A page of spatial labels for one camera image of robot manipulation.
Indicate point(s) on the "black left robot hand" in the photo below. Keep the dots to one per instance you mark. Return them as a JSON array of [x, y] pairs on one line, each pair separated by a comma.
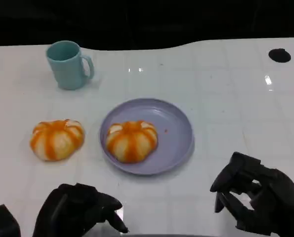
[[65, 209]]

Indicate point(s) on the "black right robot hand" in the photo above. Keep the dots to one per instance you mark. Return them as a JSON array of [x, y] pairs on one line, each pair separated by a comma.
[[272, 197]]

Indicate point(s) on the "orange and white bread roll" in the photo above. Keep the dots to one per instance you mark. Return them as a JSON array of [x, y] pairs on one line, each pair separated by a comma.
[[132, 142], [55, 140]]

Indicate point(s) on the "lilac plate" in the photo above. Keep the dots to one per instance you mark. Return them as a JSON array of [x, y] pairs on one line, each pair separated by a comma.
[[174, 138]]

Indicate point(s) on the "pale green mug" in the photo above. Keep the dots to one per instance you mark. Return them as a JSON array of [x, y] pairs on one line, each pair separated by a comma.
[[66, 69]]

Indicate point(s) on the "black table grommet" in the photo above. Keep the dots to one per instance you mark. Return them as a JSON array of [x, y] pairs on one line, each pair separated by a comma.
[[279, 55]]

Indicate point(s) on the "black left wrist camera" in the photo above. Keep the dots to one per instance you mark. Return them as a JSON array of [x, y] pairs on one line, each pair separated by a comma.
[[2, 222]]

